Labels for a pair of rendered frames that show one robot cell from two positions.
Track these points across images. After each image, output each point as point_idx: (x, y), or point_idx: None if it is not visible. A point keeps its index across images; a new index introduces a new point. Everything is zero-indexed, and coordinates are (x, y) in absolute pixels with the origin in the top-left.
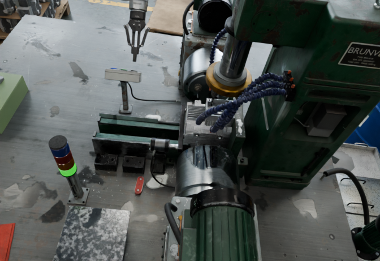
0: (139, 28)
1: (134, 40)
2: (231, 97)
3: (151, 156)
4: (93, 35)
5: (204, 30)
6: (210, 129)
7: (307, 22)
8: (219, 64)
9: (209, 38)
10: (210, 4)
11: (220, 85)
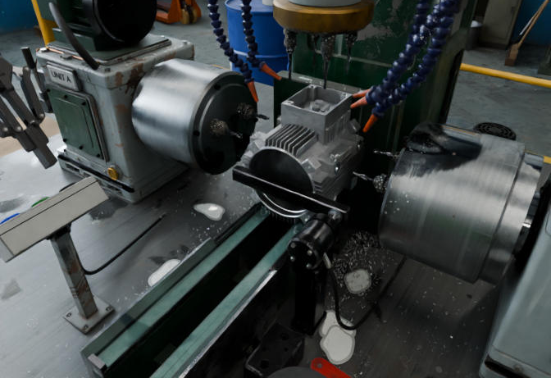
0: (3, 76)
1: (12, 114)
2: (293, 91)
3: (272, 314)
4: None
5: (116, 50)
6: (376, 113)
7: None
8: None
9: (139, 56)
10: None
11: (348, 8)
